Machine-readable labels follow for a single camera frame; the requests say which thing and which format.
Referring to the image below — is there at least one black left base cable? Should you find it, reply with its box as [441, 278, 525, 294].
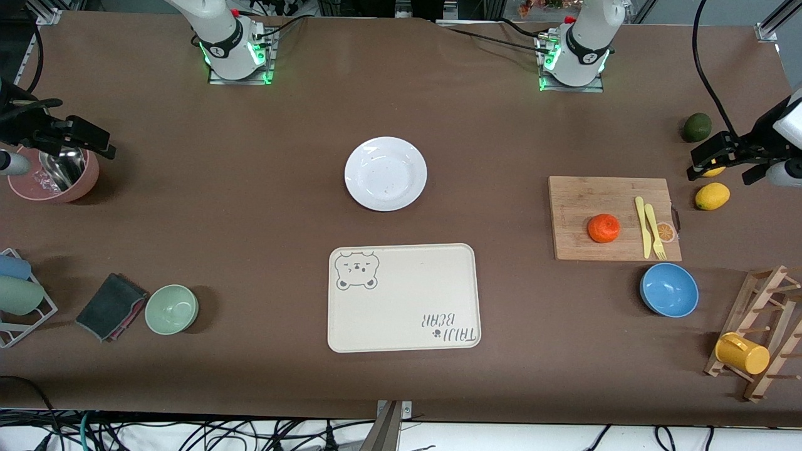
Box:
[439, 25, 547, 51]

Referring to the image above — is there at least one grey metal table bracket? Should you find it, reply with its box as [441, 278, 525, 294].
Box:
[375, 400, 413, 451]

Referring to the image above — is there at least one black right base cable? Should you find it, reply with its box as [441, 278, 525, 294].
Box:
[251, 13, 311, 48]

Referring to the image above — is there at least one yellow mug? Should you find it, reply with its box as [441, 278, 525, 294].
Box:
[715, 332, 771, 376]

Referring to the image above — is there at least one black base cable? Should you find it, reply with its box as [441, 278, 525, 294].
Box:
[439, 25, 547, 51]
[251, 13, 311, 48]

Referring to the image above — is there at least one wooden cutting board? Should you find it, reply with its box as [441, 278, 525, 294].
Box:
[548, 176, 682, 262]

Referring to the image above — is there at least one wooden mug rack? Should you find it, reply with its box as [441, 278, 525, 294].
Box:
[704, 265, 802, 403]

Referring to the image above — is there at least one cream tray with bear print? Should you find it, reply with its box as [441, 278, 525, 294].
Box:
[327, 243, 482, 353]

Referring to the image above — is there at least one orange mandarin fruit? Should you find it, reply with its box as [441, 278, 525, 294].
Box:
[588, 214, 622, 244]

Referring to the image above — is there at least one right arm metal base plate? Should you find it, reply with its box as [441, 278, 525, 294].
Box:
[207, 25, 278, 86]

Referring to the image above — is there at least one folded dark grey cloth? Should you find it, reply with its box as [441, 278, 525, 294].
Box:
[75, 272, 150, 343]

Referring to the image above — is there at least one yellow plastic fork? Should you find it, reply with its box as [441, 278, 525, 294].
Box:
[644, 204, 667, 261]

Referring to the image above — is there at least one blue bowl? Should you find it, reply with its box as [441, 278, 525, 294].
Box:
[639, 262, 700, 318]

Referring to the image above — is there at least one aluminium frame profile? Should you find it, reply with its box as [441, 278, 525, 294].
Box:
[25, 0, 85, 26]
[755, 0, 802, 43]

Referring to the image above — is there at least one black cable tangle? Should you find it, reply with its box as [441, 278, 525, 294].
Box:
[0, 375, 802, 451]

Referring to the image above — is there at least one white round plate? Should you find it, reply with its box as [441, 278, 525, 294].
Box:
[344, 137, 428, 212]

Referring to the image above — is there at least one white wire rack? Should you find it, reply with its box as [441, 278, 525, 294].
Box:
[0, 248, 59, 349]

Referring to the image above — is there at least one light blue cup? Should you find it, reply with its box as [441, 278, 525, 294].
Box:
[0, 254, 32, 281]

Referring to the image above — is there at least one pale green cup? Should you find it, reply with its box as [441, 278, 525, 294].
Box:
[0, 276, 46, 316]

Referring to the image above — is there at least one metal scoop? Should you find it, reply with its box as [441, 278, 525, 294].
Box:
[38, 149, 87, 192]

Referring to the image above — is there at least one dark green avocado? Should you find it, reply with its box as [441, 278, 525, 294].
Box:
[682, 113, 712, 143]

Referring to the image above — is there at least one pink bowl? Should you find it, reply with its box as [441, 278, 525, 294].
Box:
[8, 145, 100, 204]

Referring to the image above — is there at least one yellow plastic knife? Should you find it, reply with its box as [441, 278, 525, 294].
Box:
[635, 196, 653, 259]

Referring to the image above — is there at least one brown table cover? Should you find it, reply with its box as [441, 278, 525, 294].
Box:
[0, 9, 802, 428]

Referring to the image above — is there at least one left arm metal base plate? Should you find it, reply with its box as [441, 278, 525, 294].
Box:
[538, 34, 605, 93]

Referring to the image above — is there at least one pale green bowl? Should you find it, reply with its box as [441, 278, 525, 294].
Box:
[145, 284, 200, 336]

